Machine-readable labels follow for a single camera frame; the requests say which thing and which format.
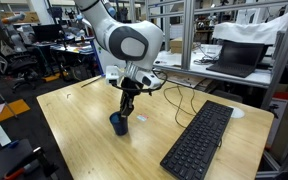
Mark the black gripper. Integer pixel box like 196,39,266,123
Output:
120,78,143,116

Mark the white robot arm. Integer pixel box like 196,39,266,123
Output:
74,0,163,117

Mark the dark blue plastic cup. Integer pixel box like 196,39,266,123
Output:
109,112,128,136

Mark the small white paper tag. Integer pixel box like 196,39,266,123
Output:
137,115,148,122

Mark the cardboard box on shelf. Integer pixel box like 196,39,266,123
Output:
170,37,184,53

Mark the black computer keyboard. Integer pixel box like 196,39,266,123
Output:
160,100,233,180

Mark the black office chair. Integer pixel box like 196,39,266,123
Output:
0,40,39,93

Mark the black laptop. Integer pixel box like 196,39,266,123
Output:
207,41,264,78

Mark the white cloth on shelf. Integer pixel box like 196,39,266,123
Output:
212,13,288,45

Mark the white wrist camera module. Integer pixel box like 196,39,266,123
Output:
105,66,123,85

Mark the black keyboard cable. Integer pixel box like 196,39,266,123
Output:
163,85,198,129

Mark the aluminium frame shelving rack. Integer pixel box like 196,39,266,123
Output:
153,0,288,110

